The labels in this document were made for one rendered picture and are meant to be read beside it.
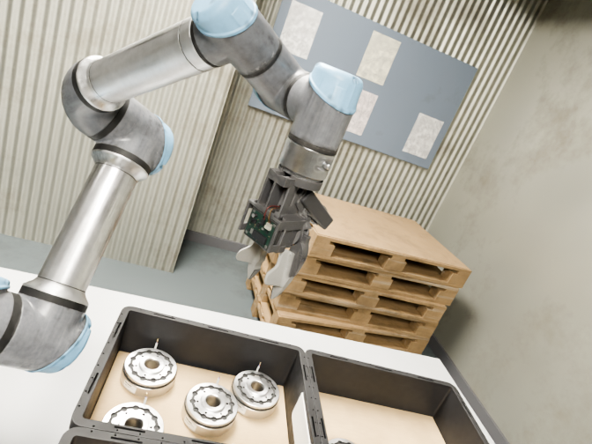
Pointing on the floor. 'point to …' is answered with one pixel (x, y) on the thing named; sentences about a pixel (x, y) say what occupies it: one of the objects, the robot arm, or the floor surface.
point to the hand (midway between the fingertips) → (266, 281)
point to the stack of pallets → (365, 281)
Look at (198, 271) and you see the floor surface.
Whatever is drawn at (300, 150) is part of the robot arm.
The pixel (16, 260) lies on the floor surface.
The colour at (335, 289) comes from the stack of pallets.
